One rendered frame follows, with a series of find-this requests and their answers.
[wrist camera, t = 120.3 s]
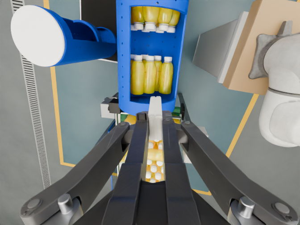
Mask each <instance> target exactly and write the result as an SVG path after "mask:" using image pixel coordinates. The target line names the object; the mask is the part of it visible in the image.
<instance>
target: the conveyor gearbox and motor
mask: <svg viewBox="0 0 300 225"><path fill-rule="evenodd" d="M113 98H117V99H118V98H119V97H118V92H117V93H116V94H115V95H113V96H112V97H106V98H105V99H104V100H103V102H102V103H101V104H100V109H101V117H102V118H112V119H115V118H116V116H115V113H109V111H108V106H109V105H108V104H109V102H110V101H111V100H112V99H113Z"/></svg>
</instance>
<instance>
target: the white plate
mask: <svg viewBox="0 0 300 225"><path fill-rule="evenodd" d="M11 33H12V38H13V40H14V43H15V45H16V47H17V48H18V50H19V51H20V53H21V54H22V55H23V56H24V57H25V58H26V59H27V60H29V61H30V62H32V63H34V64H36V65H38V66H42V67H49V66H52V65H54V64H56V63H58V62H59V61H60V59H61V58H62V56H63V54H64V50H65V40H64V35H63V32H62V30H61V28H60V26H59V24H58V22H57V21H56V20H55V18H54V17H53V16H52V15H51V14H50V13H48V12H47V11H46V10H44V9H42V8H40V7H37V6H34V5H26V6H22V7H20V8H19V9H18V10H17V11H16V12H15V13H14V15H13V17H12V21H11Z"/></svg>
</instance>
